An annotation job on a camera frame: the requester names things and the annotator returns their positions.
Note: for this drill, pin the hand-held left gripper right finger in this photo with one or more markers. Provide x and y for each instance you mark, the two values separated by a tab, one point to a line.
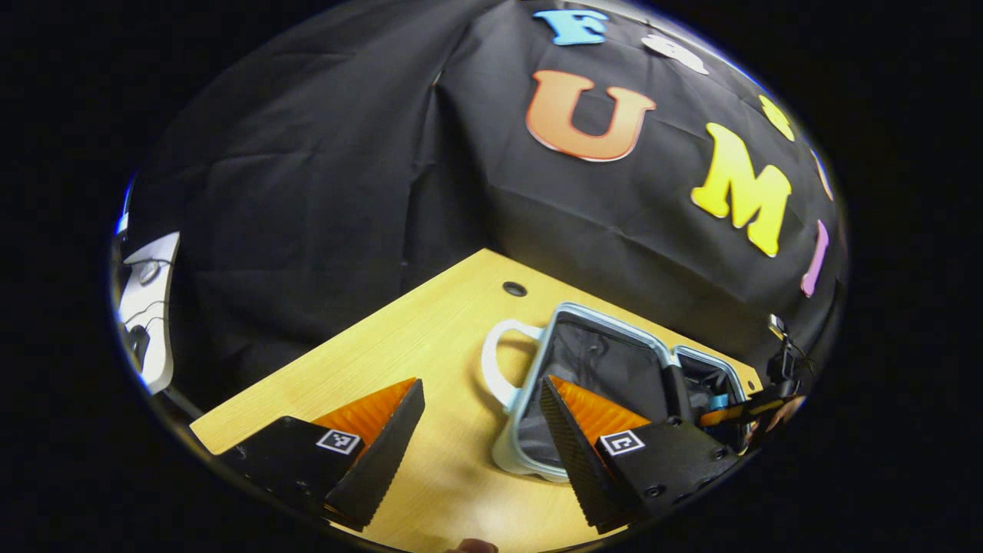
572	453

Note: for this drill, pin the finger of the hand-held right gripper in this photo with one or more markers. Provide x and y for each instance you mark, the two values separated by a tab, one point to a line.
756	413

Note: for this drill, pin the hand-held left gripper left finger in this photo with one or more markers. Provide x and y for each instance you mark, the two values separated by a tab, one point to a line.
388	453

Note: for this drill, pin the blue-capped teal skincare bottle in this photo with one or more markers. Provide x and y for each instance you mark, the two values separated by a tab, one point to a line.
718	401

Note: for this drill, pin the white quilted suitcase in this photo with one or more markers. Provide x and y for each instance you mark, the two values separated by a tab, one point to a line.
607	361

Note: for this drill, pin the black backdrop cloth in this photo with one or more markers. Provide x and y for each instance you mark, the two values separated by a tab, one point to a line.
345	192

